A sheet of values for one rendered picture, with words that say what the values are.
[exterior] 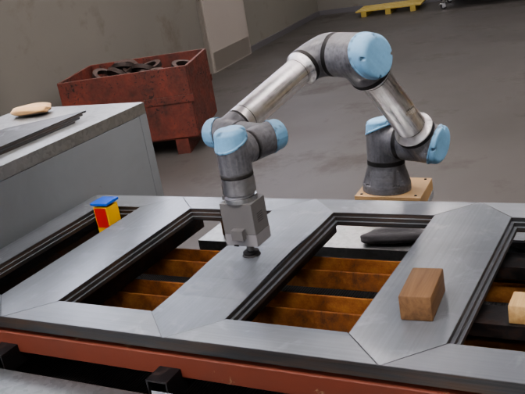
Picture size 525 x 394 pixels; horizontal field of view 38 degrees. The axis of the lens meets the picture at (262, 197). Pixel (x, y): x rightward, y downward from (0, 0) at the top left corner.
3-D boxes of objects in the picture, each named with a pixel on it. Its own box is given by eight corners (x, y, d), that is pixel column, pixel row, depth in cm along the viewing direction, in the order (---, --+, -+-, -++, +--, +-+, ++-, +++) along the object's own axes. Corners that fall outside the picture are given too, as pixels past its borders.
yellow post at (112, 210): (120, 267, 230) (106, 208, 224) (108, 266, 233) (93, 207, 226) (130, 260, 234) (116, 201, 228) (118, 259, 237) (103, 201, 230)
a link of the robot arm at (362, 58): (417, 134, 239) (332, 21, 202) (460, 138, 229) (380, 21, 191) (402, 167, 236) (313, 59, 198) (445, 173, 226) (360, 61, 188)
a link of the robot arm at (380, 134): (380, 151, 247) (379, 109, 243) (416, 155, 238) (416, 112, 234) (358, 160, 239) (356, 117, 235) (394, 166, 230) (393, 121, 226)
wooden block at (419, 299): (433, 322, 139) (430, 297, 137) (400, 320, 142) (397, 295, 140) (445, 291, 149) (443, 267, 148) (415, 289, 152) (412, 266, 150)
